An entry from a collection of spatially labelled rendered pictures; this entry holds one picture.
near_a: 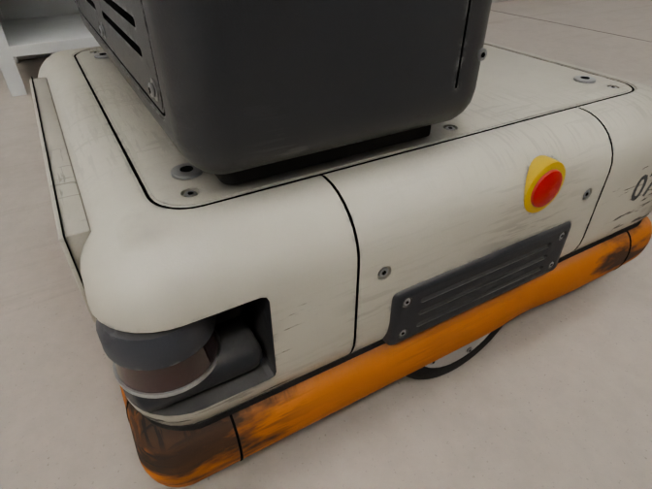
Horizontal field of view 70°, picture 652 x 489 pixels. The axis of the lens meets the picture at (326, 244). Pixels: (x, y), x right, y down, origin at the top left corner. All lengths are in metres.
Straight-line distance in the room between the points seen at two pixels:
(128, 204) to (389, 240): 0.19
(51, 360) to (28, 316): 0.10
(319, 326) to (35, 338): 0.44
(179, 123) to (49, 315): 0.48
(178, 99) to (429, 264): 0.23
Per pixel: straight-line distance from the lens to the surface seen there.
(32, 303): 0.77
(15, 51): 1.66
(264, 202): 0.33
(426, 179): 0.38
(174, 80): 0.29
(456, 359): 0.57
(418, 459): 0.52
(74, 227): 0.36
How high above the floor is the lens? 0.44
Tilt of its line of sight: 36 degrees down
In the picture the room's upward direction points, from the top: straight up
